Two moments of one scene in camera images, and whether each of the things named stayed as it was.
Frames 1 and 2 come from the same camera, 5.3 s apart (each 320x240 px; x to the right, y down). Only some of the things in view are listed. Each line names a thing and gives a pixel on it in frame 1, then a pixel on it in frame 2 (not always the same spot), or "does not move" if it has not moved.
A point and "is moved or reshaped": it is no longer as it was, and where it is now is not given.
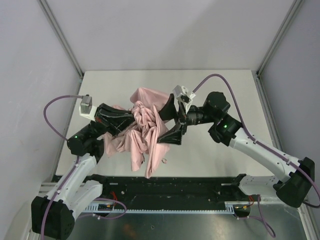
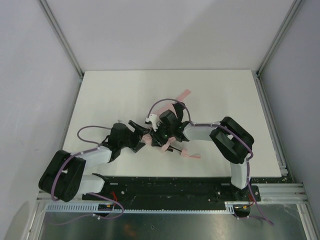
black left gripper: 99,119 -> 136,137
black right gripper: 182,119 -> 158,135
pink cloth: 139,139 is moved or reshaped
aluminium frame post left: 45,6 does not move
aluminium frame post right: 295,7 does not move
